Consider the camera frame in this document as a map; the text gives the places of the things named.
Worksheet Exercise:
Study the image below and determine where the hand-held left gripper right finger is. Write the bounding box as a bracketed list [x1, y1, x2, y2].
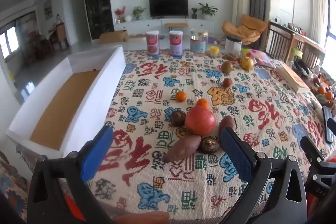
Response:
[219, 126, 308, 224]

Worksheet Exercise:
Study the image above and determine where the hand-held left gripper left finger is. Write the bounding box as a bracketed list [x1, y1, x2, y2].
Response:
[27, 125, 115, 224]

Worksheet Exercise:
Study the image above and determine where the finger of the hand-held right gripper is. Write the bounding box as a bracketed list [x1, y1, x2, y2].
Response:
[300, 135, 336, 199]

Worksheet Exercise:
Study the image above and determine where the dark brown mangosteen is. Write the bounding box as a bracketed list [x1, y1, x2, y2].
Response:
[171, 111, 186, 126]
[198, 136, 220, 154]

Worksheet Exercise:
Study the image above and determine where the purple sweet potato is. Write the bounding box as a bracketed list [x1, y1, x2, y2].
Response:
[218, 115, 236, 140]
[162, 135, 202, 163]

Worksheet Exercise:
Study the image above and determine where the red apple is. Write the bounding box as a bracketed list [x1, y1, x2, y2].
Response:
[184, 105, 216, 135]

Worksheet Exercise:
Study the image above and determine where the white box with cardboard bottom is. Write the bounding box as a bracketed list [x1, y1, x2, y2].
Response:
[6, 46, 127, 159]

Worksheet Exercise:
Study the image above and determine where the black remote control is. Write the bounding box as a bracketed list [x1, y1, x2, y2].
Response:
[322, 106, 336, 143]

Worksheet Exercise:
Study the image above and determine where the printed woven tablecloth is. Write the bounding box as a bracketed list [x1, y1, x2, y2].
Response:
[87, 49, 336, 224]

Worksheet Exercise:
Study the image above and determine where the bowl of assorted fruit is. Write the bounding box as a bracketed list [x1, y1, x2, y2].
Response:
[311, 77, 336, 110]

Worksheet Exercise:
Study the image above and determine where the beige book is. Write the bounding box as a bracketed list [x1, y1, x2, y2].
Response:
[275, 64, 312, 93]

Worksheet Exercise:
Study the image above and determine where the brown kiwi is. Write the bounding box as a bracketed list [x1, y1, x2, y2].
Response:
[221, 61, 233, 74]

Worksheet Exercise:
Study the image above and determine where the yellow pear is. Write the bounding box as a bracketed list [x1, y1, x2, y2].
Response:
[240, 56, 255, 70]

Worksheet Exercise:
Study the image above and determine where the patterned floor rug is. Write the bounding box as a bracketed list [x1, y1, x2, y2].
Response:
[0, 151, 30, 223]

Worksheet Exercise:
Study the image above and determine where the pile of walnuts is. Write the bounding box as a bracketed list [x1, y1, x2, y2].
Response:
[223, 53, 241, 62]

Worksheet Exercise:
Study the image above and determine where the colourful plastic bag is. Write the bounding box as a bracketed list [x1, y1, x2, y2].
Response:
[240, 48, 277, 67]

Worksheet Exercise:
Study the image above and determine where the clear jar with black lid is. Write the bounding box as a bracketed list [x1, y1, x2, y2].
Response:
[225, 36, 242, 56]

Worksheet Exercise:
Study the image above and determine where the wooden slatted chair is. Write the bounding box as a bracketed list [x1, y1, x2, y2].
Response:
[264, 21, 295, 62]

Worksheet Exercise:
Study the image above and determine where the clear jar with gold lid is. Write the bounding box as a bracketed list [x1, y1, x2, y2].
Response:
[190, 28, 209, 53]

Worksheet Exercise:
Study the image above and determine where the wooden dining chair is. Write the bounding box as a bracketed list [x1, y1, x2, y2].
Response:
[54, 22, 71, 51]

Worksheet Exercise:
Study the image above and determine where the pink labelled can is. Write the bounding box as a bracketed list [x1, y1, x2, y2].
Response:
[146, 30, 160, 56]

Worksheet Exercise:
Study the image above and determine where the orange lounge chair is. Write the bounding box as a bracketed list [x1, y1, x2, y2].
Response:
[222, 14, 269, 45]

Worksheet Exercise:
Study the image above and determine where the purple labelled can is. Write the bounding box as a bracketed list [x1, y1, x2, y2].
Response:
[169, 30, 183, 57]

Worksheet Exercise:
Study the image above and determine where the white television cabinet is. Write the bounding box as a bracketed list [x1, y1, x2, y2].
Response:
[114, 18, 215, 36]

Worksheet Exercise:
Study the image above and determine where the red flower bouquet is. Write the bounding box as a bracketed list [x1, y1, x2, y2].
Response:
[115, 6, 126, 23]

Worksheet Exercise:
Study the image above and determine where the small wooden stool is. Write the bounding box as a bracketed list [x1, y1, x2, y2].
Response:
[164, 22, 190, 30]

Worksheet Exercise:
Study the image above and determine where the large leafy potted plant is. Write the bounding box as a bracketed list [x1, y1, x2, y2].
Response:
[198, 3, 218, 20]

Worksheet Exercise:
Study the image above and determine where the green potted plant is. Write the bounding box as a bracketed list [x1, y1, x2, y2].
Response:
[132, 6, 146, 20]

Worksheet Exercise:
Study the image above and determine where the white sheer curtain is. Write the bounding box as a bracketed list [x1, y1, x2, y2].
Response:
[310, 0, 329, 44]

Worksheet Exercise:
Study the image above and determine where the black television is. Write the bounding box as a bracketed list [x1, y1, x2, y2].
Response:
[149, 0, 189, 17]

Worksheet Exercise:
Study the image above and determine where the framed wall picture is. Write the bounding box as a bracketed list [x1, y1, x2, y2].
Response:
[43, 0, 52, 20]

